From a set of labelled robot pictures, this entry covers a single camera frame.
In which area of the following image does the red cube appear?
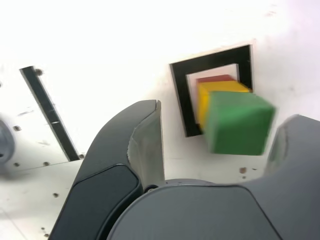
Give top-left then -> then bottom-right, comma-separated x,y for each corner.
196,74 -> 235,85

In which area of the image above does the yellow cube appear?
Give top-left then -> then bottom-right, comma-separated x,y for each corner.
197,80 -> 252,126

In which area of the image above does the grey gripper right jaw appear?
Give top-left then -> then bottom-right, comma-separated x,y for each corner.
104,114 -> 320,240

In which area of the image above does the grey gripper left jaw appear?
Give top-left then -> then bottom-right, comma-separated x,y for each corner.
49,99 -> 166,240

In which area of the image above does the black tape square outline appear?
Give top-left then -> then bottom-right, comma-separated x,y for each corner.
169,44 -> 254,138

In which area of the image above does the green cube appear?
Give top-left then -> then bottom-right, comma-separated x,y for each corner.
203,90 -> 277,157

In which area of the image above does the black tape strip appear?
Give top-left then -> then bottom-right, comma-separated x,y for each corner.
19,65 -> 81,162

